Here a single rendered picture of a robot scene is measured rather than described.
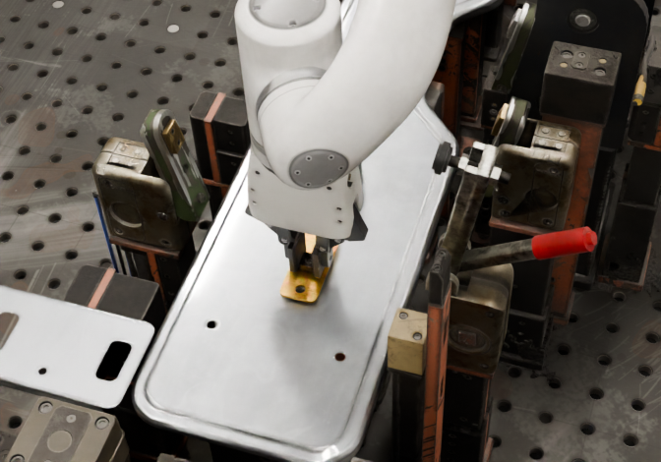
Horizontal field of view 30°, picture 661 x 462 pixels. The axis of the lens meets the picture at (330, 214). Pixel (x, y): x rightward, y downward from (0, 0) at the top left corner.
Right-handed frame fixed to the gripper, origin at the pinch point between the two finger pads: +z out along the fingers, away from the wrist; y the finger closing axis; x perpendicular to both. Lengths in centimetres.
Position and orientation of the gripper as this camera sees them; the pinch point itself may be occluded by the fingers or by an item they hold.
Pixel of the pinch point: (308, 251)
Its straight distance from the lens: 120.7
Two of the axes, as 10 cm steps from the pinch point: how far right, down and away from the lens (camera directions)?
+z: 0.4, 6.4, 7.7
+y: -9.5, -2.1, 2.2
